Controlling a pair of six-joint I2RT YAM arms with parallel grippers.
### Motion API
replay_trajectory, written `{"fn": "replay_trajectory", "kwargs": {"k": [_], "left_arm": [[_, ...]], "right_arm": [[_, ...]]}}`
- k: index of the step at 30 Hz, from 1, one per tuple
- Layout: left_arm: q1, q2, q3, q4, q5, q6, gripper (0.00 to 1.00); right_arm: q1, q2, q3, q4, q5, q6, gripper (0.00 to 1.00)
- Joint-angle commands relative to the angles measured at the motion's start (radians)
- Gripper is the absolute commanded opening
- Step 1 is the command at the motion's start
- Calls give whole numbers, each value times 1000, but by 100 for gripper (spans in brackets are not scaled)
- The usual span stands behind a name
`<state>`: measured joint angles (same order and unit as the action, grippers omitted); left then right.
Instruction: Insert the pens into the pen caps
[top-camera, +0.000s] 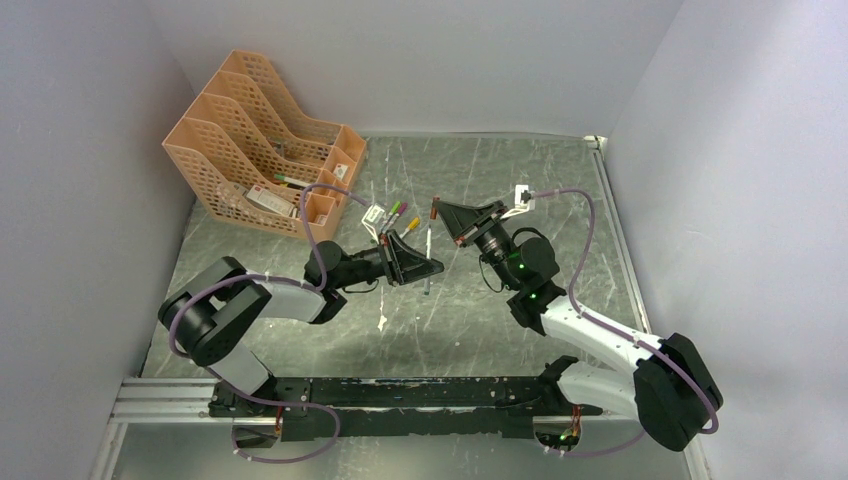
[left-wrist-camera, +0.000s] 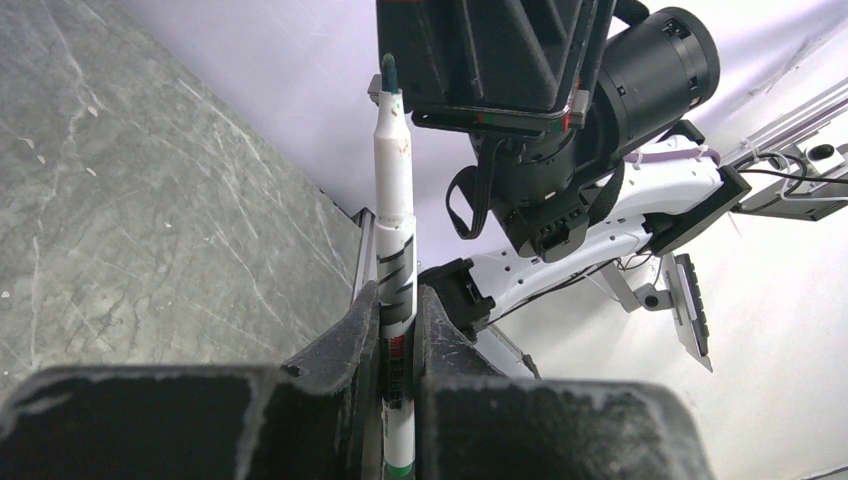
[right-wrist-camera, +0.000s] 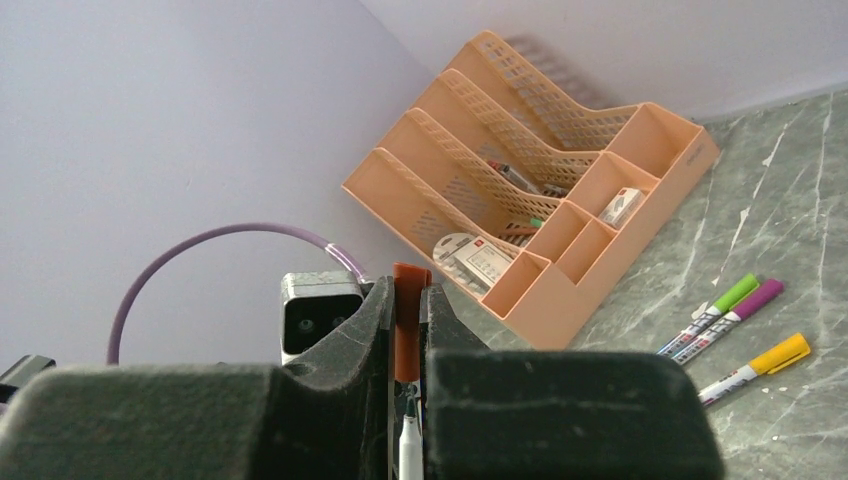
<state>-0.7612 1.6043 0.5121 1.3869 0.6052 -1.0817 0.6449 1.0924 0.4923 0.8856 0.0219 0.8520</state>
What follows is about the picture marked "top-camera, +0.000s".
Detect aluminium rail frame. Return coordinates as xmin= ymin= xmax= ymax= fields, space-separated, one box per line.
xmin=89 ymin=135 xmax=713 ymax=480

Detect black green marker in organizer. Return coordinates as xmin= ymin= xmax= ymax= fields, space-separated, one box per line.
xmin=273 ymin=174 xmax=310 ymax=190

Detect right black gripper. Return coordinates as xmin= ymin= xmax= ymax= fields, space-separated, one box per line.
xmin=435 ymin=200 xmax=520 ymax=290

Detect white marker pen orange tip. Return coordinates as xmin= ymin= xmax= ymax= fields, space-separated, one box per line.
xmin=384 ymin=215 xmax=401 ymax=233

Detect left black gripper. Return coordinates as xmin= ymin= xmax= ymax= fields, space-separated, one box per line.
xmin=333 ymin=230 xmax=444 ymax=290

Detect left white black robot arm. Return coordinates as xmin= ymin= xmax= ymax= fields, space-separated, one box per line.
xmin=157 ymin=230 xmax=444 ymax=416

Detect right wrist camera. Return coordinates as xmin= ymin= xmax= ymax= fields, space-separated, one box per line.
xmin=503 ymin=184 xmax=535 ymax=219

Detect white marker pen colourful label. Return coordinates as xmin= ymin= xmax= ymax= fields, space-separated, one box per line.
xmin=399 ymin=217 xmax=421 ymax=239

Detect peach plastic file organizer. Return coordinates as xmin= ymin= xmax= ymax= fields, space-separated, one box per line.
xmin=163 ymin=50 xmax=367 ymax=241

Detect white marker pen green tip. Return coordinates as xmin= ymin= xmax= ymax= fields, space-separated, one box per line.
xmin=378 ymin=209 xmax=396 ymax=234

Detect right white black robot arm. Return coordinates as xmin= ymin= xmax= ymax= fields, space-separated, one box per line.
xmin=431 ymin=200 xmax=723 ymax=452

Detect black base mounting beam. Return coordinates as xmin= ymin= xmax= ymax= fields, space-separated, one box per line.
xmin=208 ymin=376 xmax=602 ymax=442

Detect white calculator box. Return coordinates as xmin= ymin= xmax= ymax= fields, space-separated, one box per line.
xmin=245 ymin=185 xmax=298 ymax=218

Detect white staple box upper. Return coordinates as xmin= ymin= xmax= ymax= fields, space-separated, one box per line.
xmin=333 ymin=163 xmax=349 ymax=181

